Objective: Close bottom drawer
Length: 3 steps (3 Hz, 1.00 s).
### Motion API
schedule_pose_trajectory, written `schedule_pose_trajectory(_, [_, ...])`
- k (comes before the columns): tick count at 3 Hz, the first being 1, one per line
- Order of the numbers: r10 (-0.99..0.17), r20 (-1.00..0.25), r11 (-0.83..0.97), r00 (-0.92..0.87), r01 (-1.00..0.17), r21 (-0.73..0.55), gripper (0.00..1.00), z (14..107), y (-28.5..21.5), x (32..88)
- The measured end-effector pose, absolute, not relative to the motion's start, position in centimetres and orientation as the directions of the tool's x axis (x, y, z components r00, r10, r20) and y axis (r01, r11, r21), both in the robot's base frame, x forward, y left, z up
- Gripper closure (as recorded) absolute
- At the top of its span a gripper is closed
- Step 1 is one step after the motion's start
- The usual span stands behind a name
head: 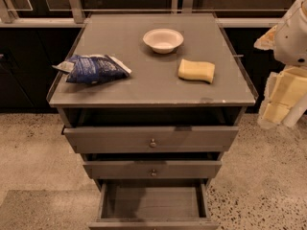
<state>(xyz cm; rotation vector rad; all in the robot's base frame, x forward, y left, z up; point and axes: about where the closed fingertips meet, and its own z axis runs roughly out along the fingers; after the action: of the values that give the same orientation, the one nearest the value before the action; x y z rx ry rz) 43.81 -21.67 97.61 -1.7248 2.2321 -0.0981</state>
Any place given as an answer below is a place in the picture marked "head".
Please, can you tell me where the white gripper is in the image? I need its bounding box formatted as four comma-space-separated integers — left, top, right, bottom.
254, 25, 307, 129

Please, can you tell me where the grey drawer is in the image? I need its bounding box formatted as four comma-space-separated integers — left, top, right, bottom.
60, 107, 240, 154
83, 153, 222, 179
88, 179, 218, 230

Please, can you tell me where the grey drawer cabinet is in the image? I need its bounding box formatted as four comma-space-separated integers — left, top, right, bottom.
46, 12, 259, 190

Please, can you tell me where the white bowl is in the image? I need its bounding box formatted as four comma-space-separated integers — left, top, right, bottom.
143, 29, 184, 54

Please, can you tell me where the grey bottom drawer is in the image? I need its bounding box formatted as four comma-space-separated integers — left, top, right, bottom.
88, 179, 218, 230

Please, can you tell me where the yellow sponge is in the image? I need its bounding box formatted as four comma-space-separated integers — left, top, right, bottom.
177, 59, 215, 83

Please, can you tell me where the blue chip bag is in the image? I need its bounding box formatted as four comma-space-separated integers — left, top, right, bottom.
54, 55, 131, 84

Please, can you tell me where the grey top drawer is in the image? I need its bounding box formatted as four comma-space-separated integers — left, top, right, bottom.
60, 107, 240, 154

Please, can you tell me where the white pipe leg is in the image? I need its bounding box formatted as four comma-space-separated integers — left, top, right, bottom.
283, 94, 307, 127

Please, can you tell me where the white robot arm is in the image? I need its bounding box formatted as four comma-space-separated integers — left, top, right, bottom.
254, 0, 307, 129

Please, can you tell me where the grey middle drawer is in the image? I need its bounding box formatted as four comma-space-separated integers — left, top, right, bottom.
83, 153, 222, 179

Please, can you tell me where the metal railing frame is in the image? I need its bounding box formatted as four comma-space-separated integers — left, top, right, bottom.
0, 0, 295, 28

